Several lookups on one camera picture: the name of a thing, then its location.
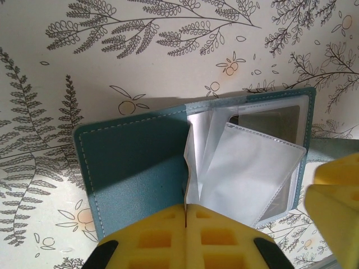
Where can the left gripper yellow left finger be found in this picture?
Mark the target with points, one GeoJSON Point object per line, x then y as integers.
{"type": "Point", "coordinates": [151, 246]}

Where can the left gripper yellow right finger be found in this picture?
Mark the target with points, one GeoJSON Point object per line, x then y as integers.
{"type": "Point", "coordinates": [221, 246]}

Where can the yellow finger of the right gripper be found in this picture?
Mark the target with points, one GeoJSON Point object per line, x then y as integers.
{"type": "Point", "coordinates": [342, 224]}
{"type": "Point", "coordinates": [342, 171]}

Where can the teal card holder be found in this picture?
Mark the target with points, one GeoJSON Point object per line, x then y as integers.
{"type": "Point", "coordinates": [126, 157]}

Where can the floral table covering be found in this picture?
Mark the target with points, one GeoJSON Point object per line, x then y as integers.
{"type": "Point", "coordinates": [168, 56]}

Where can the wide aluminium frame rail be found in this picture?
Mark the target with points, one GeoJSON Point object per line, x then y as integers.
{"type": "Point", "coordinates": [328, 264]}

